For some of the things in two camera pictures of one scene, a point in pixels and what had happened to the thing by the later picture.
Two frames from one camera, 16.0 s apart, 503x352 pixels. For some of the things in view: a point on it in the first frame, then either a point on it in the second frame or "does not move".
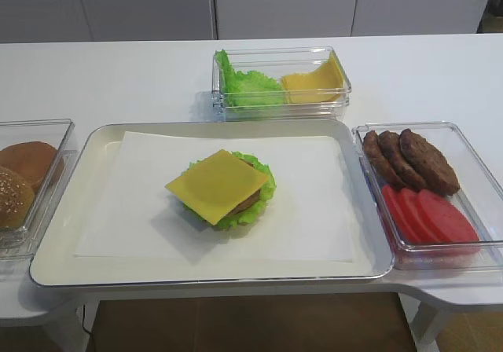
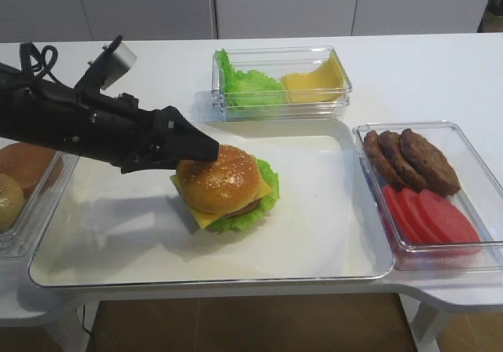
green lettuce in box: [247, 89] does not move
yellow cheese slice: [213, 188] to [205, 219]
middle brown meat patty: [390, 144] does not move
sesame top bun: [16, 199] to [225, 185]
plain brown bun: [39, 163] does not move
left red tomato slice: [399, 216] does not move
